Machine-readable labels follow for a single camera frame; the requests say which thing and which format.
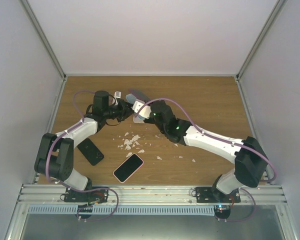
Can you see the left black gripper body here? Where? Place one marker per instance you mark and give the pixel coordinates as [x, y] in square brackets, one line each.
[121, 113]

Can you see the beige phone case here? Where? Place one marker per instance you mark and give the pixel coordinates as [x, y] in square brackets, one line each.
[138, 119]

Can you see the black smartphone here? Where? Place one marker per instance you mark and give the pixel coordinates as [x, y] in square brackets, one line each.
[139, 95]

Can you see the phone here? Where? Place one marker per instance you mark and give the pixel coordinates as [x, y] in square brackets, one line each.
[124, 171]

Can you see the blue phone case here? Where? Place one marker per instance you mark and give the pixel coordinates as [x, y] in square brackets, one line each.
[130, 98]

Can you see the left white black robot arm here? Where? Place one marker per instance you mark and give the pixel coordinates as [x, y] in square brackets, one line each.
[55, 156]

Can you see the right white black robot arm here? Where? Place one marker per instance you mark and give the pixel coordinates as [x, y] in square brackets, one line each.
[247, 155]

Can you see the black phone face down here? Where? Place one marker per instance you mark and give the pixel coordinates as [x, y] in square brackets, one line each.
[90, 151]

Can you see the white debris pile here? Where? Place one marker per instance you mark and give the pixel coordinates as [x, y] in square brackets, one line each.
[131, 141]

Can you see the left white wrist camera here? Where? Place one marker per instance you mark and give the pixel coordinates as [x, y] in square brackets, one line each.
[117, 95]

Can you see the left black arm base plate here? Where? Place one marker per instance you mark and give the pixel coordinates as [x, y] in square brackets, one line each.
[93, 197]

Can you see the left aluminium corner post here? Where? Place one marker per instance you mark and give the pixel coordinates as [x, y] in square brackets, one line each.
[42, 37]

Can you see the aluminium corner post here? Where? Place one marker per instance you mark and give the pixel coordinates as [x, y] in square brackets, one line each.
[42, 37]
[278, 6]

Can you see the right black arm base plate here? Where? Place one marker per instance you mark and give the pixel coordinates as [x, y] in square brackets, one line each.
[206, 194]

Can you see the grey slotted cable duct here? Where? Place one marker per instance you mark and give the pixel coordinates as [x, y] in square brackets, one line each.
[67, 209]

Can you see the aluminium front rail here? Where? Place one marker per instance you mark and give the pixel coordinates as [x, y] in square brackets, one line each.
[152, 194]

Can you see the right aluminium corner post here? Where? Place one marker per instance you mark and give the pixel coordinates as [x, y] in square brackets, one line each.
[278, 6]

